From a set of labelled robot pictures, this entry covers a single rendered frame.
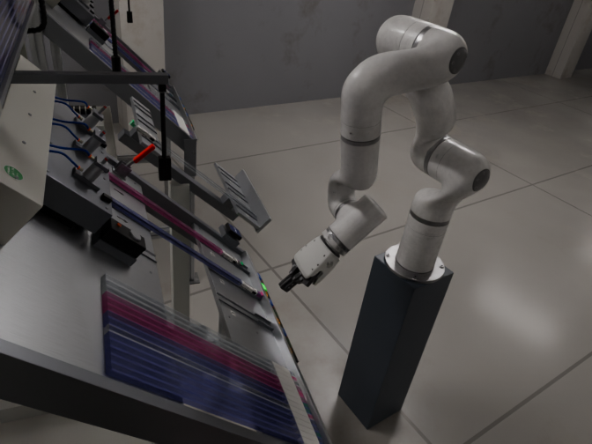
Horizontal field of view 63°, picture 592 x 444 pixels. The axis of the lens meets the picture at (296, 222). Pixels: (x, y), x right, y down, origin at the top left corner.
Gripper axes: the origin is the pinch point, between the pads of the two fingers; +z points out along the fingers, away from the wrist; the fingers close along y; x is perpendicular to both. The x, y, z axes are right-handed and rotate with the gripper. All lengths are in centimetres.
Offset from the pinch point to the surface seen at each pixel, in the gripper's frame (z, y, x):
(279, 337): 7.0, -15.4, 3.3
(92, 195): 2, -14, 60
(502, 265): -61, 69, -172
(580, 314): -72, 25, -183
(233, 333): 8.3, -21.5, 20.6
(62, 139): 2, -1, 66
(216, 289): 8.3, -8.3, 21.9
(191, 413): 7, -48, 40
